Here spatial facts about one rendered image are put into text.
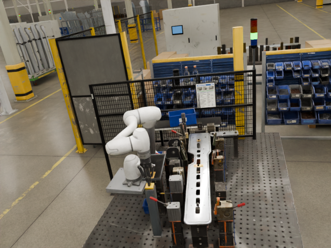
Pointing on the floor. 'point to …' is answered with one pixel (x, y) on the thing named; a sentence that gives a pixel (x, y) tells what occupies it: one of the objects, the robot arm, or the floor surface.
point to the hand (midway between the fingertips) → (148, 181)
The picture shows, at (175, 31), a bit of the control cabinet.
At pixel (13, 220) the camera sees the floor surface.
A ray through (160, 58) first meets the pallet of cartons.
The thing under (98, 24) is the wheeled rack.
